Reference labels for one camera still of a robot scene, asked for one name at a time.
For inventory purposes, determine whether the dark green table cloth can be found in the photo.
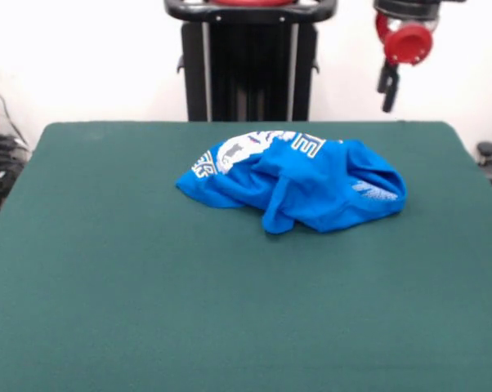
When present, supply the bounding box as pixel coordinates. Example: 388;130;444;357
0;120;492;392

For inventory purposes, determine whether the black office chair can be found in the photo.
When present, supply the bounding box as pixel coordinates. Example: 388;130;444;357
476;140;492;205

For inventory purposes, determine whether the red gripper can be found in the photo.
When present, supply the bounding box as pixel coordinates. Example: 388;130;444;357
374;11;435;114

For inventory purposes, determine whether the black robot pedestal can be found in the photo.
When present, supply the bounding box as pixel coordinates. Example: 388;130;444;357
163;0;338;123

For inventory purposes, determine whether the blue printed T-shirt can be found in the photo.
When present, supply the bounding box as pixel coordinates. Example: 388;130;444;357
174;129;409;236

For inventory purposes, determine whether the black cable tangle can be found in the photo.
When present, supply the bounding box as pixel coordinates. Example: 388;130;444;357
0;75;33;216

